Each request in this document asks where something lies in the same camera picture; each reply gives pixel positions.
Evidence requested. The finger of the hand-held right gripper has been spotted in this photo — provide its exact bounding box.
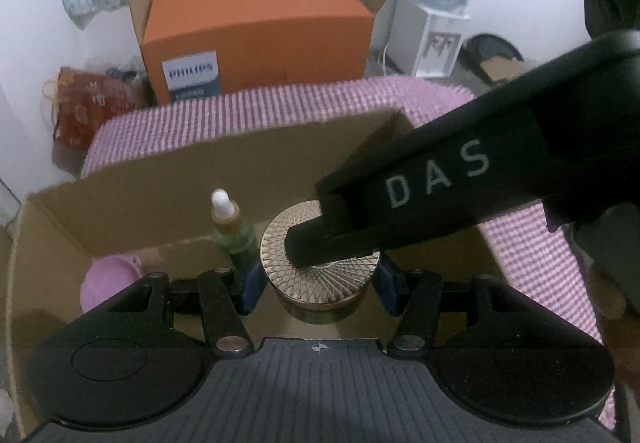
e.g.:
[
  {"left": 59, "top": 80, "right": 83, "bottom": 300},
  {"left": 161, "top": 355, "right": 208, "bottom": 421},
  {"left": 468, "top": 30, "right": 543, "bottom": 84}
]
[{"left": 284, "top": 215, "right": 381, "bottom": 270}]

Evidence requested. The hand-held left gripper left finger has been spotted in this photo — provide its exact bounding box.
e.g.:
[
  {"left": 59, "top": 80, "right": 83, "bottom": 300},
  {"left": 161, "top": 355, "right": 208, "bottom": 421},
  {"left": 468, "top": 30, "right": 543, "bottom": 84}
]
[{"left": 107, "top": 264, "right": 263, "bottom": 356}]

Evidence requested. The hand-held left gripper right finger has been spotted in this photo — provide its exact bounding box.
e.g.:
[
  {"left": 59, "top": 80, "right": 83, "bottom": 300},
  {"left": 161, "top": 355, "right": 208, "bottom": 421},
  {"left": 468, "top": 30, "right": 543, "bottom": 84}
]
[{"left": 376, "top": 260, "right": 536, "bottom": 359}]

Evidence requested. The gold round compact case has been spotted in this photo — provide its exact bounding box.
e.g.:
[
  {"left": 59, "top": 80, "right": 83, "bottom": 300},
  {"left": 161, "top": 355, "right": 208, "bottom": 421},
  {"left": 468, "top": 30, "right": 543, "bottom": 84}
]
[{"left": 257, "top": 199, "right": 381, "bottom": 311}]

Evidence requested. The green dropper bottle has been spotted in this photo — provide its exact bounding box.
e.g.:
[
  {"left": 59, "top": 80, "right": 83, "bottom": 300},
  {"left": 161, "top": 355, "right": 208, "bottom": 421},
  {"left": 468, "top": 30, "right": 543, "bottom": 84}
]
[{"left": 210, "top": 189, "right": 258, "bottom": 274}]

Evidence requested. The brown cardboard box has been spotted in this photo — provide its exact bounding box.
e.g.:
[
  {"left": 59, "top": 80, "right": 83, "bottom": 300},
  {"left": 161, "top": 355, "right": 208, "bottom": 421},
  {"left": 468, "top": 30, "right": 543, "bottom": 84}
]
[{"left": 7, "top": 107, "right": 511, "bottom": 439}]

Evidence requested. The purple plastic lid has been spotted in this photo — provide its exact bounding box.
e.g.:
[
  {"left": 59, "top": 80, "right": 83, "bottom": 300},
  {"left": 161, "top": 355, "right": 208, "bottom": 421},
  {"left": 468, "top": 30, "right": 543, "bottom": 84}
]
[{"left": 80, "top": 253, "right": 146, "bottom": 314}]

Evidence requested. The person's right hand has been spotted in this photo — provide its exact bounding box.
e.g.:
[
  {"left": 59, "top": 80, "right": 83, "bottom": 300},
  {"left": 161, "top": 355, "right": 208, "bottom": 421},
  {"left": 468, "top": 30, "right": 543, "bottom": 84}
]
[{"left": 585, "top": 265, "right": 640, "bottom": 404}]

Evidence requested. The small cardboard piece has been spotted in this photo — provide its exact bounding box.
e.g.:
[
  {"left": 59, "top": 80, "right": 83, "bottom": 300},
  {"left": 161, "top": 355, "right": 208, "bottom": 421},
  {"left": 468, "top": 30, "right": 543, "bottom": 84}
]
[{"left": 480, "top": 60, "right": 531, "bottom": 84}]

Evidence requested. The dark curved object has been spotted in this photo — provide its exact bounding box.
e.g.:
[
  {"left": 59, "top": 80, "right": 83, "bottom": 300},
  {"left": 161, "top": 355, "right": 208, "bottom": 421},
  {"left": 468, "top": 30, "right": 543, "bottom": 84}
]
[{"left": 465, "top": 33, "right": 525, "bottom": 74}]

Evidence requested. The white water dispenser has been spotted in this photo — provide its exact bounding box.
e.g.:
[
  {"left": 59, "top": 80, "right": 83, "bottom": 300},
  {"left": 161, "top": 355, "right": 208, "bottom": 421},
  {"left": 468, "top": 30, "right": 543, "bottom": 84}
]
[{"left": 387, "top": 0, "right": 466, "bottom": 78}]

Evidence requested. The purple checkered tablecloth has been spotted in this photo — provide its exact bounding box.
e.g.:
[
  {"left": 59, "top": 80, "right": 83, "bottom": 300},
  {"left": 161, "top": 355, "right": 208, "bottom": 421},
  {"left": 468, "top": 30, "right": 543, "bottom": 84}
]
[{"left": 80, "top": 75, "right": 616, "bottom": 431}]

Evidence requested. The orange box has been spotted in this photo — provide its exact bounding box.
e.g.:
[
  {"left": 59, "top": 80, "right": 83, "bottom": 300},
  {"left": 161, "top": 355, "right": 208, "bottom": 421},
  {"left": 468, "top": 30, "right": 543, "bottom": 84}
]
[{"left": 139, "top": 0, "right": 376, "bottom": 106}]

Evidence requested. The red printed bag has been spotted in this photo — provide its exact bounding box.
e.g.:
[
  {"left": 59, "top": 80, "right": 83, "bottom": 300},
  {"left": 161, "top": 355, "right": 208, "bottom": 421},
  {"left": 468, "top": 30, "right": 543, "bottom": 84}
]
[{"left": 42, "top": 67, "right": 151, "bottom": 146}]

